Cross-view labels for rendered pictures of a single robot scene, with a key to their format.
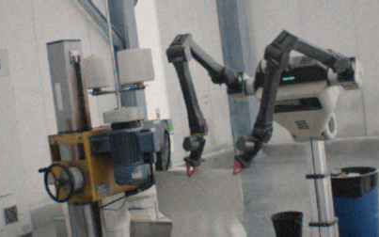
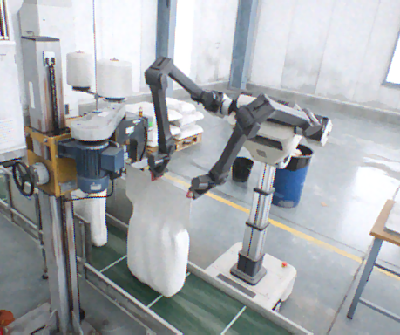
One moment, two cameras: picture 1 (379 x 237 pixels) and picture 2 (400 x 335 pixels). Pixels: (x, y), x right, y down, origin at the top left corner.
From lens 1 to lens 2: 1.32 m
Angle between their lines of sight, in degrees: 21
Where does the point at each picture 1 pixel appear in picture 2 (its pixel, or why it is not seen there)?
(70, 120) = (40, 121)
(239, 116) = (237, 60)
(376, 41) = (342, 32)
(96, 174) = (62, 174)
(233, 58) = (243, 19)
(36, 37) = not seen: outside the picture
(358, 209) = (291, 178)
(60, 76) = (32, 76)
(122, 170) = (82, 181)
